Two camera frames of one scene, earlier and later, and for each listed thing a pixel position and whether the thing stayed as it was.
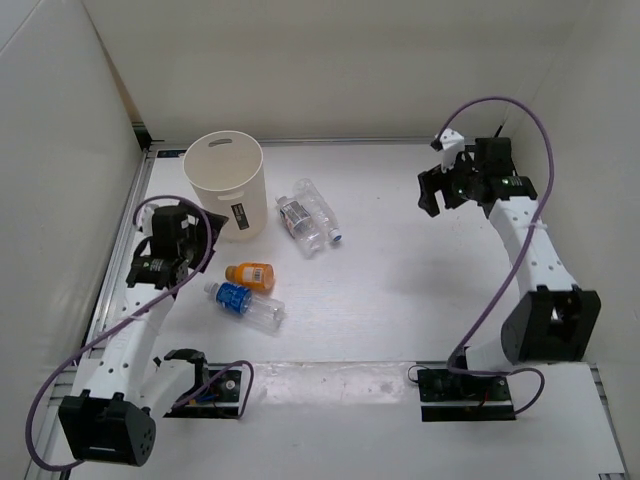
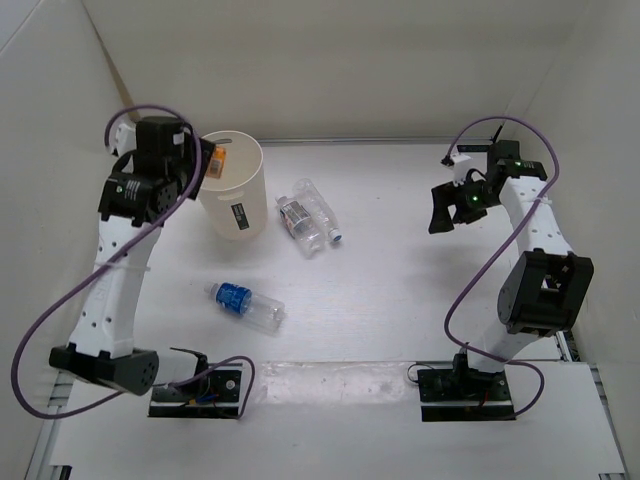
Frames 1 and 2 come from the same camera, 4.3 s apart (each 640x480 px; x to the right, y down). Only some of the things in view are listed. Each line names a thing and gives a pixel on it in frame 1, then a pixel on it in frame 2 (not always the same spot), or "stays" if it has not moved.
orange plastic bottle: x=257 y=276 → x=216 y=167
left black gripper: x=216 y=222 → x=207 y=152
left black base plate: x=216 y=395 stays
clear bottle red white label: x=300 y=227 stays
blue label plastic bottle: x=264 y=314 stays
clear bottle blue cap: x=317 y=208 stays
